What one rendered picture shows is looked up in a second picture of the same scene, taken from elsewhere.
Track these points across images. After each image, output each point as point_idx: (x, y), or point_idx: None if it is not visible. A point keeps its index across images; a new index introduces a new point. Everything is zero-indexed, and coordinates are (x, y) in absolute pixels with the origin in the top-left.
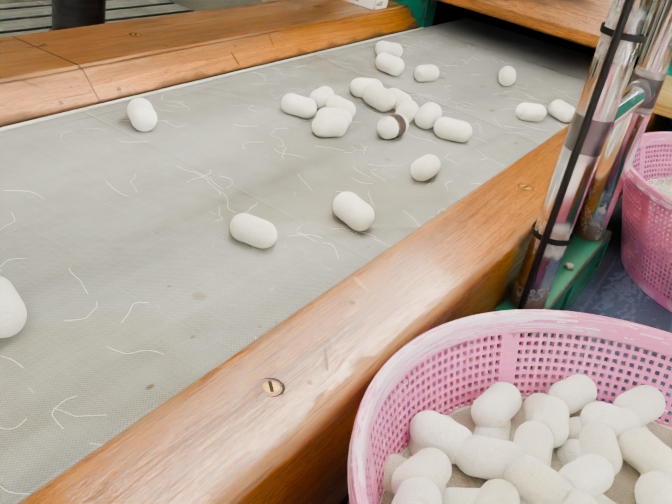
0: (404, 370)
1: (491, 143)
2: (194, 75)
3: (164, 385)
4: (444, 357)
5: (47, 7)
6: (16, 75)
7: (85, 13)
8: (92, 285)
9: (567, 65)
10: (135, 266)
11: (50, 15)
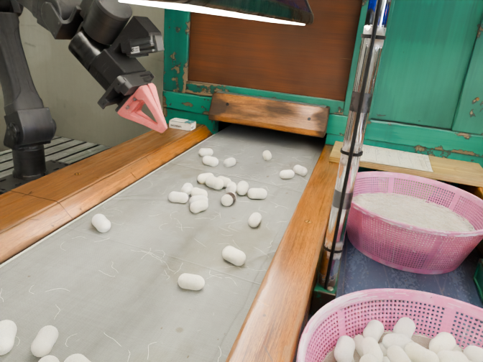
0: (305, 348)
1: (276, 196)
2: (116, 189)
3: None
4: (317, 332)
5: (3, 156)
6: (25, 216)
7: (34, 160)
8: (121, 340)
9: (289, 141)
10: (138, 320)
11: (6, 161)
